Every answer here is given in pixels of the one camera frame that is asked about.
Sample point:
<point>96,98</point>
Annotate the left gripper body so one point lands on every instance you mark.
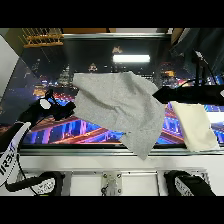
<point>63,110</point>

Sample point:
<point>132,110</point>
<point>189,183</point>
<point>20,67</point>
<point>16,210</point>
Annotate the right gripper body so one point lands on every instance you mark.
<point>165,95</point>

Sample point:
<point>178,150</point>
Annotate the grey garment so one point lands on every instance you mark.
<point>116,103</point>

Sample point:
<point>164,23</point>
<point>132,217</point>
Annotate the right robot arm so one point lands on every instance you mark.
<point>200,94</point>

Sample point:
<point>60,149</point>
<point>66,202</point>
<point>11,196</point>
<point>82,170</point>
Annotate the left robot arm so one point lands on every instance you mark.
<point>13,140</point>

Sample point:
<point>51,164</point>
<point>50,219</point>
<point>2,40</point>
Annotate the cream garment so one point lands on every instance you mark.
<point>195,125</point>

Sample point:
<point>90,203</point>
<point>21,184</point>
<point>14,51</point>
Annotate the silver frame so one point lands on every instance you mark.
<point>86,160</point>

